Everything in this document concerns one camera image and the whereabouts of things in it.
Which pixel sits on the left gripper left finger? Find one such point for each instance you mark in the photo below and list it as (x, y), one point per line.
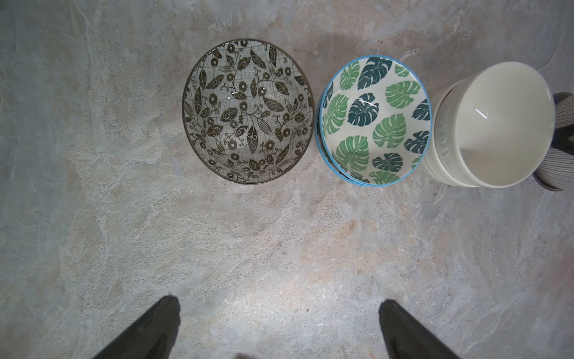
(152, 335)

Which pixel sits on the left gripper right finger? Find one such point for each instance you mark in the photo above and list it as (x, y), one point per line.
(405, 337)

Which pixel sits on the cream bowl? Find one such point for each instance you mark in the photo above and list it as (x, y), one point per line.
(494, 129)
(431, 163)

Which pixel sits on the purple striped bowl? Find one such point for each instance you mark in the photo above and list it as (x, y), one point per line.
(555, 173)

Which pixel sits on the green leaf bowl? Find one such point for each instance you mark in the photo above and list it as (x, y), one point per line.
(374, 122)

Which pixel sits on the black white patterned bowl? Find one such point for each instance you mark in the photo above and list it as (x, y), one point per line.
(248, 111)

